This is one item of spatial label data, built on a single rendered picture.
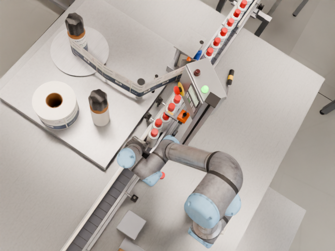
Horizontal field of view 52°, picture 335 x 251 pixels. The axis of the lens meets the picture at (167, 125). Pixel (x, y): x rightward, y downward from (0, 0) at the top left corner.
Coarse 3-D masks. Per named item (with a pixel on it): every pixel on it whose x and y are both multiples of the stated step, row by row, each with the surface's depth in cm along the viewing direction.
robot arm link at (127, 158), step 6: (126, 150) 137; (132, 150) 139; (138, 150) 145; (120, 156) 137; (126, 156) 136; (132, 156) 136; (138, 156) 140; (120, 162) 137; (126, 162) 137; (132, 162) 136; (132, 168) 139
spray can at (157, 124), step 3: (156, 120) 160; (159, 120) 160; (153, 123) 164; (156, 123) 160; (159, 123) 160; (162, 123) 164; (153, 126) 164; (156, 126) 163; (159, 126) 162; (162, 126) 164; (159, 129) 164; (159, 132) 169; (159, 135) 177
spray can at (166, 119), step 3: (162, 114) 166; (162, 117) 165; (165, 117) 161; (168, 117) 162; (162, 120) 165; (165, 120) 165; (168, 120) 165; (165, 123) 166; (168, 123) 169; (165, 126) 171; (162, 129) 175
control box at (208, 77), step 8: (192, 64) 127; (200, 64) 128; (208, 64) 128; (184, 72) 130; (192, 72) 126; (200, 72) 127; (208, 72) 127; (184, 80) 133; (192, 80) 126; (200, 80) 126; (208, 80) 126; (216, 80) 127; (184, 88) 136; (200, 88) 125; (208, 88) 125; (216, 88) 126; (184, 96) 139; (200, 96) 124; (224, 96) 125; (200, 104) 125; (192, 112) 136
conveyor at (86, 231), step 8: (232, 32) 206; (216, 56) 199; (160, 136) 180; (120, 176) 170; (128, 176) 171; (136, 176) 171; (120, 184) 169; (112, 192) 167; (120, 192) 168; (104, 200) 166; (112, 200) 166; (96, 208) 164; (104, 208) 164; (96, 216) 163; (104, 216) 163; (88, 224) 161; (96, 224) 162; (80, 232) 160; (88, 232) 160; (80, 240) 159; (88, 240) 159; (72, 248) 157; (80, 248) 158
